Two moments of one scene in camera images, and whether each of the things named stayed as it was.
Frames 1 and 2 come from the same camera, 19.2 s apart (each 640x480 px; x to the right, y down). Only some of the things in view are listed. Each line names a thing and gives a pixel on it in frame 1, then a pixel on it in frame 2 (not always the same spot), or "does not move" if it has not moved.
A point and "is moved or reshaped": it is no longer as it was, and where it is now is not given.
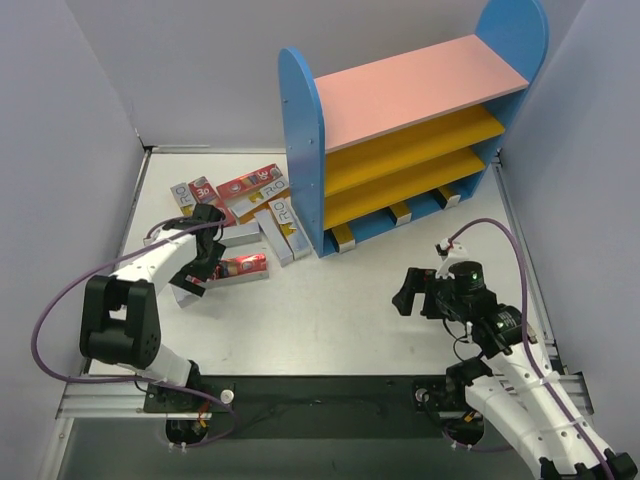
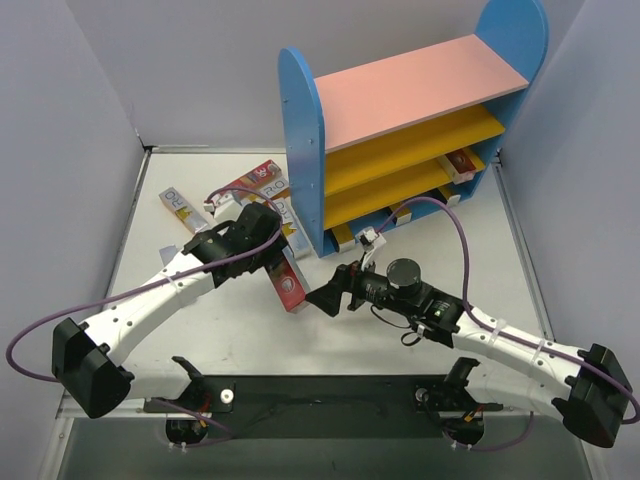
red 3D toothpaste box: (203, 193) → (289, 282)
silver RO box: (184, 198) is moved or reshaped
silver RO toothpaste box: (402, 213) is moved or reshaped
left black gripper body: (201, 263) → (270, 248)
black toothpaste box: (345, 238) does not move
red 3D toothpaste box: (240, 264) is moved or reshaped
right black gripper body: (428, 293) → (353, 286)
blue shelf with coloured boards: (383, 145) does not move
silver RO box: (297, 238) does not move
